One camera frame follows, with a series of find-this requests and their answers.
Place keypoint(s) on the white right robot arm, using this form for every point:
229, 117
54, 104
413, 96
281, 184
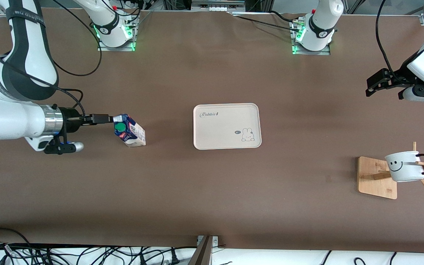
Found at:
13, 117

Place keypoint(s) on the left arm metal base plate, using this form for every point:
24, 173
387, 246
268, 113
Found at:
311, 52

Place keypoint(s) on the small metal bracket plate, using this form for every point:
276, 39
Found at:
215, 241

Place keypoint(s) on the wooden mug tree rack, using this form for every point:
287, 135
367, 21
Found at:
374, 184

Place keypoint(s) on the cream rabbit print tray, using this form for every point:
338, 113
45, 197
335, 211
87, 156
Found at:
230, 129

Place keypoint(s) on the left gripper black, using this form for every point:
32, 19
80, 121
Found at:
402, 73

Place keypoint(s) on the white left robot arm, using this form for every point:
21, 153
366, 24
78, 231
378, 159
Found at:
320, 36

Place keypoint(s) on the metal frame with sockets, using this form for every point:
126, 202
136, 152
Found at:
217, 6

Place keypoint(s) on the blue white milk carton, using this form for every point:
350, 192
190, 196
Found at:
134, 136

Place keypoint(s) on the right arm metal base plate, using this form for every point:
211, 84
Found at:
123, 48

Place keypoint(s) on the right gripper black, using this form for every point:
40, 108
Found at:
71, 120

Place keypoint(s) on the dark metal post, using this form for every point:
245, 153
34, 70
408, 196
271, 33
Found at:
202, 255

